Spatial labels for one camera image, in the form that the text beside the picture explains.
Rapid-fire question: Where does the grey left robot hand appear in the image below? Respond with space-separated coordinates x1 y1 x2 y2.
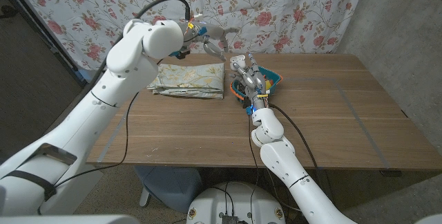
177 19 241 62

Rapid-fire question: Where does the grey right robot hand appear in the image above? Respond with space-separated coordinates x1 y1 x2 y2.
229 53 272 113

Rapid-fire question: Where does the white AirPods case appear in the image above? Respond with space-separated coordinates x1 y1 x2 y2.
229 54 247 69

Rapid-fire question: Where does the folded pale floral cloth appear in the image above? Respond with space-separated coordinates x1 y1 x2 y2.
146 62 226 100

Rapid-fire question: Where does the teal basket with orange rim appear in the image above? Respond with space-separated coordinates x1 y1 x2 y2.
230 65 284 106

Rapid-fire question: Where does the rose print backdrop curtain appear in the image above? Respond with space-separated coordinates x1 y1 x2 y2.
8 0 369 71

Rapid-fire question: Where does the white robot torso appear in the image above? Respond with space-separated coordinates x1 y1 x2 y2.
186 181 287 224

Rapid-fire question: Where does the blue-grey stool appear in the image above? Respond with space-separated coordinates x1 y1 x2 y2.
133 165 204 214

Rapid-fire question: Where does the dark grey partition panel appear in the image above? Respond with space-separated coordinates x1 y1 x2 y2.
0 0 104 162

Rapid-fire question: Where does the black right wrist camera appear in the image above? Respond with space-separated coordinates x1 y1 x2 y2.
242 97 253 116

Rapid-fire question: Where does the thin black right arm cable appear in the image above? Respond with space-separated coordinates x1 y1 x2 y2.
247 115 260 224

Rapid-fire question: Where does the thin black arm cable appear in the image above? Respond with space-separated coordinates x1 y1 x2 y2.
247 115 260 224
36 91 141 216

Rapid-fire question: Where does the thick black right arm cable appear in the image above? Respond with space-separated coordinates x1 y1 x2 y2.
268 102 336 204

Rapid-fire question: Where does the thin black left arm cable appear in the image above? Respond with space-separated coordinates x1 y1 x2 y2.
36 91 141 216

